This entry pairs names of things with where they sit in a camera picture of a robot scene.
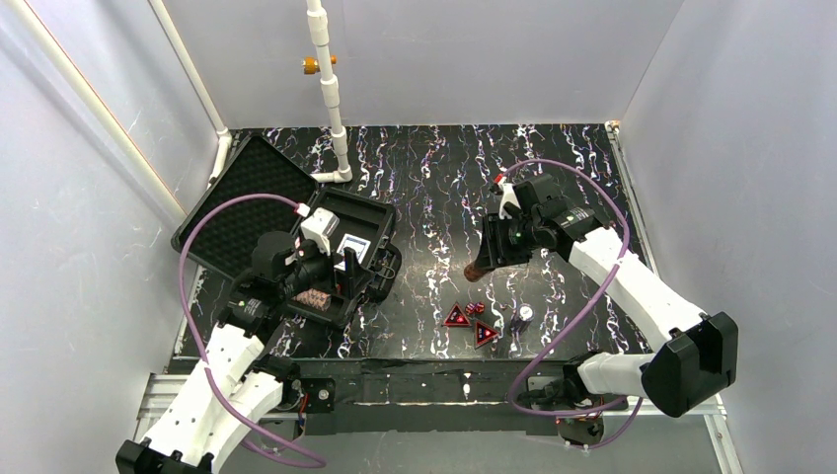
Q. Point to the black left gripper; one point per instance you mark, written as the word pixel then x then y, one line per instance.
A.
pixel 325 277

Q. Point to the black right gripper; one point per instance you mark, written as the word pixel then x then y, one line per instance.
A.
pixel 494 241

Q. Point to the orange black poker chip stack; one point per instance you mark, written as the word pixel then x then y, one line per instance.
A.
pixel 473 273

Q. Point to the red dice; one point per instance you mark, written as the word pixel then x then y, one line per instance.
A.
pixel 475 308

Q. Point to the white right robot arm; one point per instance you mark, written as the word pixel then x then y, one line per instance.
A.
pixel 693 355

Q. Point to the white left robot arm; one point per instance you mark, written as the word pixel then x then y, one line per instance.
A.
pixel 234 382

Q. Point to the black poker set case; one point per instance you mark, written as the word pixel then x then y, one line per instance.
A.
pixel 223 230

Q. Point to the blue playing card deck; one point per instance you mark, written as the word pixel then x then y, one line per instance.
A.
pixel 357 244

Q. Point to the orange blue chip row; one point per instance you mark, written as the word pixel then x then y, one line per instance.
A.
pixel 314 298

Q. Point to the red triangular button left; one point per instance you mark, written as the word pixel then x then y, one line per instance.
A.
pixel 457 317

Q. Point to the red triangular button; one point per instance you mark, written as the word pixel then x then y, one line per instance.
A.
pixel 457 317
pixel 484 334

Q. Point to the red triangular button right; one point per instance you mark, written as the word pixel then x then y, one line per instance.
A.
pixel 484 334

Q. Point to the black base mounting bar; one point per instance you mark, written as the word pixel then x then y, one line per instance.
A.
pixel 368 395

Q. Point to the orange valve knob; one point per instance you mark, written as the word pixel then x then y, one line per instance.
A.
pixel 311 65

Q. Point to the white PVC pipe stand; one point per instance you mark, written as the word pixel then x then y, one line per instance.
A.
pixel 319 31

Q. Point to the white corner pipe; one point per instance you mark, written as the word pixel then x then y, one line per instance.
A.
pixel 223 134

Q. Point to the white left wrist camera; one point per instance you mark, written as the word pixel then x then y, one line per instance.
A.
pixel 318 224

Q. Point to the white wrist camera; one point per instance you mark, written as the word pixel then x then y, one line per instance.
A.
pixel 508 206
pixel 318 224

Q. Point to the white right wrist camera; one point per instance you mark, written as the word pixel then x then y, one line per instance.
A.
pixel 508 206

